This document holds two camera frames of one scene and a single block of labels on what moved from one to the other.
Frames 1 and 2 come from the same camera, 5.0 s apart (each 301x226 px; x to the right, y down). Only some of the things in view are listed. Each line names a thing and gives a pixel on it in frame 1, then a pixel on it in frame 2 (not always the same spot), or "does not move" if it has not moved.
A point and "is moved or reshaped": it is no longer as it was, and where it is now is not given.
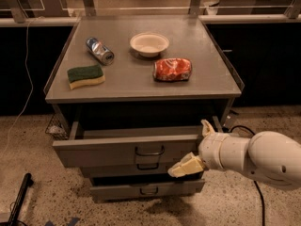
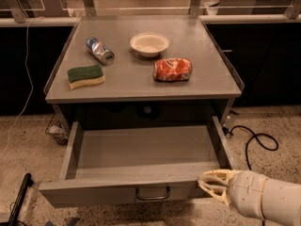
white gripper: (212, 151) → (246, 188)
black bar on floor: (26, 183) does not move
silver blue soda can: (100, 51) does not move
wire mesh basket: (56, 129) does not move
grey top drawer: (125, 146) is moved or reshaped
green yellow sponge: (87, 74) does not move
